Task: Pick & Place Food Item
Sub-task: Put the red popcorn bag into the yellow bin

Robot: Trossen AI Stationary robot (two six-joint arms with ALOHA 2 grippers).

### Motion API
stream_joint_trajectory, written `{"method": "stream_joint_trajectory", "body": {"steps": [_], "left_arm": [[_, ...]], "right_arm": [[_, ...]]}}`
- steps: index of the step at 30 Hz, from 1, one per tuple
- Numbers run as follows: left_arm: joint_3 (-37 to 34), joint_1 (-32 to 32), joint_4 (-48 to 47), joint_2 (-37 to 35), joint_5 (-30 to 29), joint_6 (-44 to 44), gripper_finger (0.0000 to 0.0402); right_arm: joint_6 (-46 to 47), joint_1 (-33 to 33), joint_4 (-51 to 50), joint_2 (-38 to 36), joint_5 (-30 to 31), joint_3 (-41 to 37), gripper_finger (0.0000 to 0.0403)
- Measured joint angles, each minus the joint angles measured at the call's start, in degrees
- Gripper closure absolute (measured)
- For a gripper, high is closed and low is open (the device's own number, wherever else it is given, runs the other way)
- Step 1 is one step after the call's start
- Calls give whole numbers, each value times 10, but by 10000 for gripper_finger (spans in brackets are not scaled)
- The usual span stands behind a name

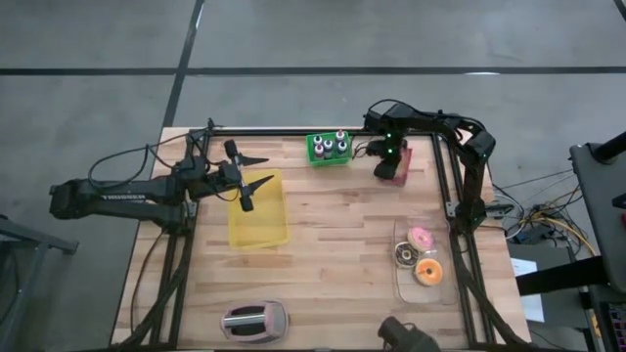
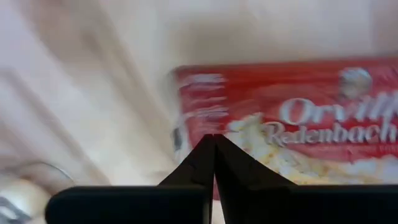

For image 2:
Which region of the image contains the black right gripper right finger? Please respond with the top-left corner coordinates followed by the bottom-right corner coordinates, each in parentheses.
top-left (214, 133), bottom-right (398, 224)

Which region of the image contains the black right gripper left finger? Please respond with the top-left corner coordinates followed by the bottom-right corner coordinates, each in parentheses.
top-left (44, 133), bottom-right (216, 224)

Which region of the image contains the red popcorn packet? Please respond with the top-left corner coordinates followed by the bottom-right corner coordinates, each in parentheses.
top-left (169, 55), bottom-right (398, 200)

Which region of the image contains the clear plastic bin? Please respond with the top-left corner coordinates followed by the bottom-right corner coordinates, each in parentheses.
top-left (0, 160), bottom-right (77, 224)

